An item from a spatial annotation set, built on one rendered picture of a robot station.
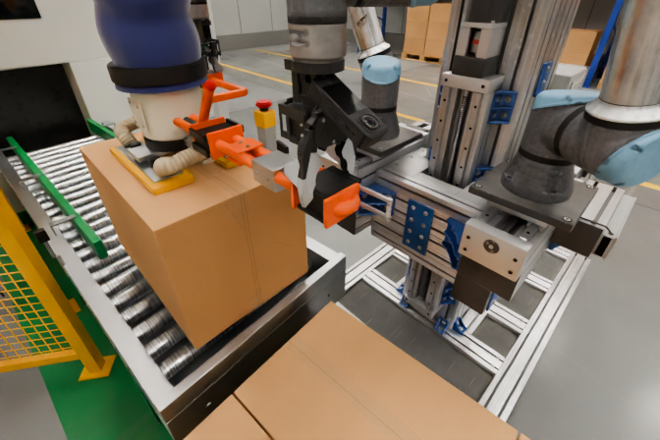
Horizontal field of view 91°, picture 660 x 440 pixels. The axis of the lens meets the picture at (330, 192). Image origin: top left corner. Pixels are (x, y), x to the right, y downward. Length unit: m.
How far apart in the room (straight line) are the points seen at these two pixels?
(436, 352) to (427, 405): 0.52
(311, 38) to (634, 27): 0.47
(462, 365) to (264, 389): 0.81
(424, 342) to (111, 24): 1.45
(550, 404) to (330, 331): 1.06
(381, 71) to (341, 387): 0.88
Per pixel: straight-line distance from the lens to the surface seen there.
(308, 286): 1.13
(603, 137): 0.73
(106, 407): 1.83
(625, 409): 1.99
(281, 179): 0.56
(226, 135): 0.75
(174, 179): 0.88
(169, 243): 0.78
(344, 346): 1.07
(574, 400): 1.90
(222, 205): 0.79
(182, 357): 1.14
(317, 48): 0.43
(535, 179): 0.86
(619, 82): 0.71
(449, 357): 1.52
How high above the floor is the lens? 1.44
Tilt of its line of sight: 32 degrees down
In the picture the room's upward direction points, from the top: straight up
